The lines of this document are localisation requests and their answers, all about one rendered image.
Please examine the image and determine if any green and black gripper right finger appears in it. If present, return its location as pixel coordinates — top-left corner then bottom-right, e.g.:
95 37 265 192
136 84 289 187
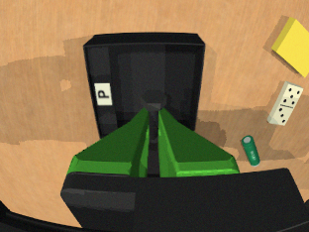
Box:
158 107 240 177

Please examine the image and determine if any yellow sticky note pad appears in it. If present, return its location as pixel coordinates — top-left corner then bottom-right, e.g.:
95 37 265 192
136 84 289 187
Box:
271 17 309 77

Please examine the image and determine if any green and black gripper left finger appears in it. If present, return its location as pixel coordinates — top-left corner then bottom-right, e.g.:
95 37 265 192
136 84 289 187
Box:
67 107 150 177

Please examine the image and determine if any black bolt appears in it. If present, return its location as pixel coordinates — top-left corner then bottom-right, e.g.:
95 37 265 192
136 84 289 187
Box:
141 90 167 143

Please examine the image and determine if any black three-compartment bin rack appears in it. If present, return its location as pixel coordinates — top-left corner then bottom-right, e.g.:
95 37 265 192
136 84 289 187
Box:
83 32 206 139

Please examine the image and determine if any green battery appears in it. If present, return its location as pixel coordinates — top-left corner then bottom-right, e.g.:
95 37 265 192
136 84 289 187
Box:
242 136 260 167

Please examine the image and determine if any white domino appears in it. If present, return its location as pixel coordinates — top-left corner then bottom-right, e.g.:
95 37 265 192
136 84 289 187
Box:
266 81 303 126

